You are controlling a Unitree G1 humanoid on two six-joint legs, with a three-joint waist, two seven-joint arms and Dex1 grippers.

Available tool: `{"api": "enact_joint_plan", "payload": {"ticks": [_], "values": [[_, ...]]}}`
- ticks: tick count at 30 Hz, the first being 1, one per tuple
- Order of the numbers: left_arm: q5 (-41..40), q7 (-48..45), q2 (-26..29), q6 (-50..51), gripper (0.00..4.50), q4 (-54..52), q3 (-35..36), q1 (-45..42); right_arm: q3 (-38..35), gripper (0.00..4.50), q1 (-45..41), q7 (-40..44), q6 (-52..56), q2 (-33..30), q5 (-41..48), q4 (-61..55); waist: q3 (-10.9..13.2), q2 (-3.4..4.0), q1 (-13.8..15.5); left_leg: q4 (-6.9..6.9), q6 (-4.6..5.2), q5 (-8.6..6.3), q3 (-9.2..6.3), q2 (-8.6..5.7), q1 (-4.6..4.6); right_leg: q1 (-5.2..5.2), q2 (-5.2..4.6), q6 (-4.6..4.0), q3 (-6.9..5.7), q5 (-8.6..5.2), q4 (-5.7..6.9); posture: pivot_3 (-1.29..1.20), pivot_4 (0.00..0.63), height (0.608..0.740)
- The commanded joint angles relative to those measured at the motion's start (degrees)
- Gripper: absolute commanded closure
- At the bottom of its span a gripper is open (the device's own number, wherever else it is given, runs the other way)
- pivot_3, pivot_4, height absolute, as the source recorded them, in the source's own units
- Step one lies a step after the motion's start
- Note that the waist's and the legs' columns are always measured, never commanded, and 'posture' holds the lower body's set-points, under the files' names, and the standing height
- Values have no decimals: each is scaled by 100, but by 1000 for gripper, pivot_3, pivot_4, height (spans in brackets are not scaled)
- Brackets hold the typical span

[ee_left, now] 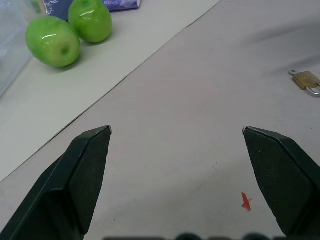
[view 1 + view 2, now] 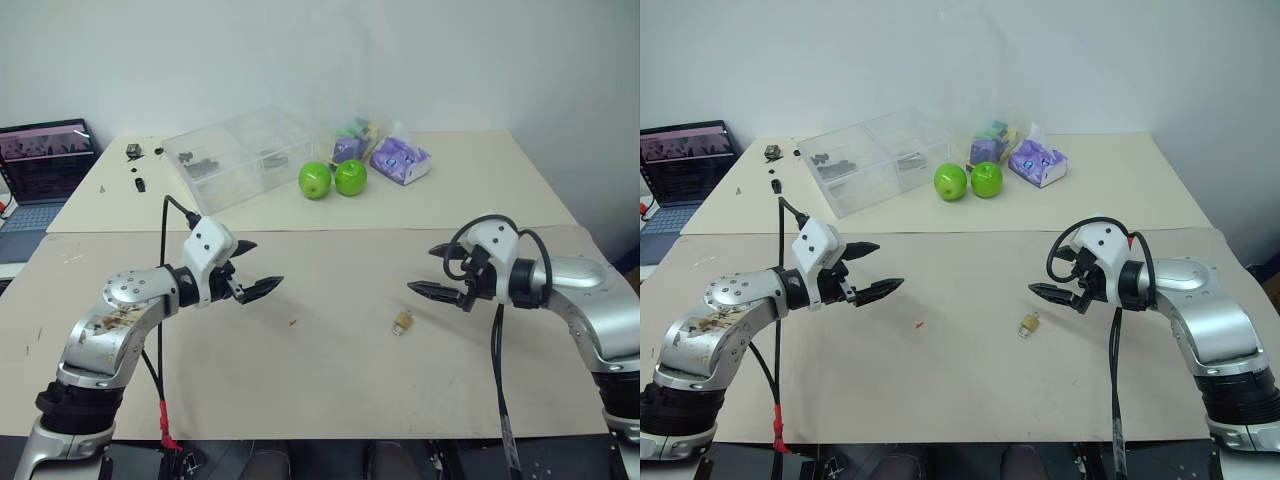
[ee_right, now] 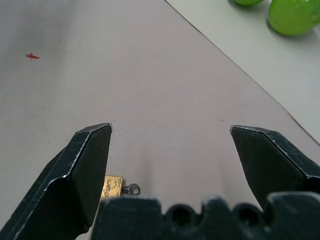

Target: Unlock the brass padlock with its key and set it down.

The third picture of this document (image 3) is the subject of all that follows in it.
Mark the small red mark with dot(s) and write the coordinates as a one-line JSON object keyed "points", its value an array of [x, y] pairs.
{"points": [[32, 56]]}

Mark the small white object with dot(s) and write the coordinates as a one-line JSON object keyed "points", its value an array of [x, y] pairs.
{"points": [[132, 190]]}

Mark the green apple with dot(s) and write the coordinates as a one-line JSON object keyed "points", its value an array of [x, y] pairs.
{"points": [[293, 17], [246, 2]]}

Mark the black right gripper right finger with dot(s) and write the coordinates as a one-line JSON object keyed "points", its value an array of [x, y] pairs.
{"points": [[275, 162]]}

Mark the brass padlock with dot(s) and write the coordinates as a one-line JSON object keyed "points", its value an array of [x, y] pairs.
{"points": [[113, 187]]}

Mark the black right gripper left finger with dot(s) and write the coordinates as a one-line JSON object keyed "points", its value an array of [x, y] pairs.
{"points": [[62, 190]]}

